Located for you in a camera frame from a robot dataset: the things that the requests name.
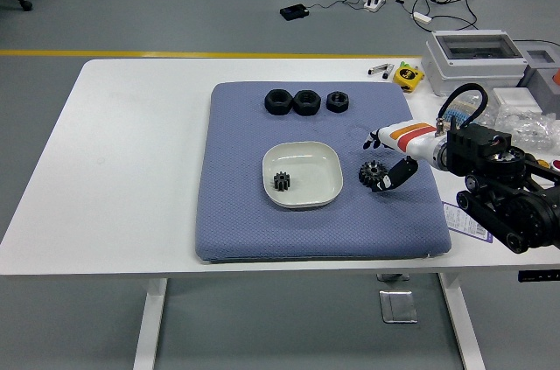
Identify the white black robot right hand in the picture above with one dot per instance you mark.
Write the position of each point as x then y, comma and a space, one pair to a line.
411, 140

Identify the large black gear silver hub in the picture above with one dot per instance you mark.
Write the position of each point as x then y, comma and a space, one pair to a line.
369, 172

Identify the small black gear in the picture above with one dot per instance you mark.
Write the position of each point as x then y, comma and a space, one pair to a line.
283, 181

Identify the small black hex nut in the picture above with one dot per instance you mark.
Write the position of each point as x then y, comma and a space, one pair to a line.
338, 101

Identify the large black hex nut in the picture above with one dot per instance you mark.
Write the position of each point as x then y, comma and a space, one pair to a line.
307, 102
278, 102

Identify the small white box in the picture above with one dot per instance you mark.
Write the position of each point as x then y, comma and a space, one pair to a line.
514, 96

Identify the grey box with orange button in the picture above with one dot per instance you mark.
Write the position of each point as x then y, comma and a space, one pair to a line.
542, 81

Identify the blue resistor strip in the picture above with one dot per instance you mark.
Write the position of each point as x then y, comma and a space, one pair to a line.
461, 115

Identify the yellow tape measure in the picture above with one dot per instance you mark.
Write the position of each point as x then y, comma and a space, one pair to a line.
408, 77

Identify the beige resistor strip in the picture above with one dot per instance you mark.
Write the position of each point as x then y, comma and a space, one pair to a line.
466, 104

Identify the clear flat plastic bag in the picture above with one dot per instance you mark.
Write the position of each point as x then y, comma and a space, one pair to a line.
468, 92

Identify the purple white label card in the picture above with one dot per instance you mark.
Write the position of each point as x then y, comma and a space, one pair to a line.
455, 217

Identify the white square dish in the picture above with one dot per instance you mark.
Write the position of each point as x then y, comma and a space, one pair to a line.
315, 169

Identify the clear crumpled plastic bag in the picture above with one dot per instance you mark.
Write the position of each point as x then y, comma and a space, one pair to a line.
525, 125

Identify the white power adapter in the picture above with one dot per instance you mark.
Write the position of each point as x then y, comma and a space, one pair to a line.
422, 18

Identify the red push button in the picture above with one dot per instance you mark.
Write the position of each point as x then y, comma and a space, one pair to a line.
556, 164

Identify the silver floor plate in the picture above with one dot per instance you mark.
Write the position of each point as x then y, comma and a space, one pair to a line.
397, 306

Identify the flat black floor device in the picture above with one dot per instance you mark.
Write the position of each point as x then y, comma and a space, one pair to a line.
294, 11

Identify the black table control panel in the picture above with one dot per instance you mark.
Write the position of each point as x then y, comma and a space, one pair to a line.
540, 276

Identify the blue-grey padded mat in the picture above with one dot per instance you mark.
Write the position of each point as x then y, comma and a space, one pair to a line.
236, 221

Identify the white table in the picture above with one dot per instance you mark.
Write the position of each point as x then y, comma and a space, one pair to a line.
131, 147

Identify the grey electrical enclosure box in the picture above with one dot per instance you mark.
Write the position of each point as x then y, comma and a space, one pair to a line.
472, 68

